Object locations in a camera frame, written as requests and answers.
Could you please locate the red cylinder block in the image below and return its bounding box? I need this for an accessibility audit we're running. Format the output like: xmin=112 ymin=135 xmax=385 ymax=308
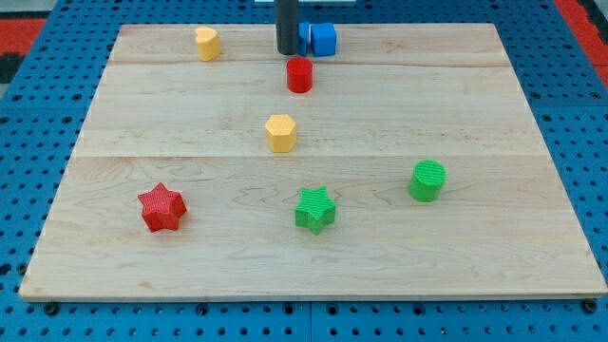
xmin=286 ymin=57 xmax=314 ymax=93

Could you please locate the green star block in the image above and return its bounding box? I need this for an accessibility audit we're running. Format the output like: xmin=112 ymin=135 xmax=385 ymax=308
xmin=294 ymin=186 xmax=336 ymax=236

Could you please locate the light wooden board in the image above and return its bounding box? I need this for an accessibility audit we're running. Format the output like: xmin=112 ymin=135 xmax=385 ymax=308
xmin=19 ymin=23 xmax=607 ymax=302

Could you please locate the blue block behind tool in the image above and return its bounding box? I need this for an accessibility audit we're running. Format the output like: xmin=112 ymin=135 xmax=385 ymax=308
xmin=298 ymin=22 xmax=310 ymax=57

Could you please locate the green cylinder block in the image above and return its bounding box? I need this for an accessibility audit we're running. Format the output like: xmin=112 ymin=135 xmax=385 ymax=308
xmin=408 ymin=160 xmax=447 ymax=202

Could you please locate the blue cube block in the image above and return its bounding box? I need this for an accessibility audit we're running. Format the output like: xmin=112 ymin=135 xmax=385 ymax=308
xmin=311 ymin=23 xmax=337 ymax=57

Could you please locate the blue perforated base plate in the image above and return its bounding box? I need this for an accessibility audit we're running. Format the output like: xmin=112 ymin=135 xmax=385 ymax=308
xmin=0 ymin=0 xmax=608 ymax=342

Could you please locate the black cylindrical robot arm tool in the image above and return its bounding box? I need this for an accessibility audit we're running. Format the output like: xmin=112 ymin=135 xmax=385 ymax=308
xmin=274 ymin=0 xmax=299 ymax=55

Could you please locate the red star block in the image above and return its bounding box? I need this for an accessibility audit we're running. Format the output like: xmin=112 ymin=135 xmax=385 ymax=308
xmin=138 ymin=182 xmax=187 ymax=233

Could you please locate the yellow hexagon block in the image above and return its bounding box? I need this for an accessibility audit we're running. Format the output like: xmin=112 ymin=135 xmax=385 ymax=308
xmin=264 ymin=114 xmax=297 ymax=153

